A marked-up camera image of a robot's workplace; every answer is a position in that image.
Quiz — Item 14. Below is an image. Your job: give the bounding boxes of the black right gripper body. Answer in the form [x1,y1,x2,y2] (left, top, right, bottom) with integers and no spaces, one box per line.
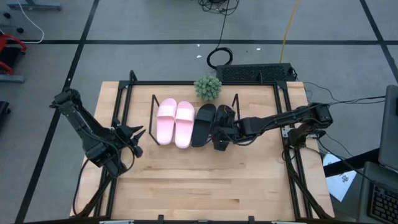
[211,120,246,152]

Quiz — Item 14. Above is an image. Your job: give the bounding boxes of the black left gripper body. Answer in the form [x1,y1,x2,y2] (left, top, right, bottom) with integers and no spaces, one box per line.
[111,117,145,159]

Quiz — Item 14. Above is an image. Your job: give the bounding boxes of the wooden shelf with black frame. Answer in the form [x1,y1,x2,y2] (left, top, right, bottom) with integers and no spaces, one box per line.
[148,93,242,146]

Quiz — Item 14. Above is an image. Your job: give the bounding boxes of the pink rubber slide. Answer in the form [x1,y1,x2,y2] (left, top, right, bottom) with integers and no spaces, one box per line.
[155,98,177,146]
[174,100,196,149]

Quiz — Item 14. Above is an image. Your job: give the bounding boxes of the green artificial plant ball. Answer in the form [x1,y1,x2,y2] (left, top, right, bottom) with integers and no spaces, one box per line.
[193,73,223,101]

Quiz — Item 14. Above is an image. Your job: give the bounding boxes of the white printed paper sheet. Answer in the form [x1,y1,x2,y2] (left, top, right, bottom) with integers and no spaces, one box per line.
[322,153,358,202]

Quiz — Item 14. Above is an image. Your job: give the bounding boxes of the black chair base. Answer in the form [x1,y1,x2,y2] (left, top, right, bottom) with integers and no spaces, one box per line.
[0,101,12,126]

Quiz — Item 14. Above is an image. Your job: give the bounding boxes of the grey metal table foot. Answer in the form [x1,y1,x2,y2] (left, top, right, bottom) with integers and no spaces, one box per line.
[6,0,63,12]
[0,74,25,84]

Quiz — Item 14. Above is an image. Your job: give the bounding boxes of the red and black cart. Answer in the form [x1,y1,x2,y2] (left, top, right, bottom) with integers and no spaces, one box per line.
[0,30,28,76]

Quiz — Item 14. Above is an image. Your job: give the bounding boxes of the grey monitor panel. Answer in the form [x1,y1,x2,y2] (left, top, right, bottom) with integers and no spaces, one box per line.
[377,83,398,174]

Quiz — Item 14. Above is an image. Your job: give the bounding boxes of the grey laptop with black keyboard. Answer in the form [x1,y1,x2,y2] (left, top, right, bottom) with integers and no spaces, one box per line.
[356,161,398,224]

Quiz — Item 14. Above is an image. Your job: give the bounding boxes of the black aluminium table frame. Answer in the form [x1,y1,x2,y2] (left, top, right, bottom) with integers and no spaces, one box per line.
[70,70,336,223]

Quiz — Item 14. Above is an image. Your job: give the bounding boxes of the coiled black cable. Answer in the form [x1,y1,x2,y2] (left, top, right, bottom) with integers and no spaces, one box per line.
[206,0,234,70]

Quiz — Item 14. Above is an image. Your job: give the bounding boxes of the yellow floor cable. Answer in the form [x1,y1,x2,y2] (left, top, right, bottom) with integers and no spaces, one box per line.
[279,0,302,63]

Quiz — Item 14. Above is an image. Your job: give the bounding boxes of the tangled black cable bundle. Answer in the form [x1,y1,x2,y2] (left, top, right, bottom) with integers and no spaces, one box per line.
[197,0,241,16]

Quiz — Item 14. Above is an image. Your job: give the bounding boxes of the white floor cable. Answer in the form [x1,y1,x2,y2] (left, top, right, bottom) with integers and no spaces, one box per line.
[15,0,45,45]

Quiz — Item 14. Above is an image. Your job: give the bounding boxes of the thin black cables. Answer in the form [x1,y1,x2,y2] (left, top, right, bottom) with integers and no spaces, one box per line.
[303,81,386,105]

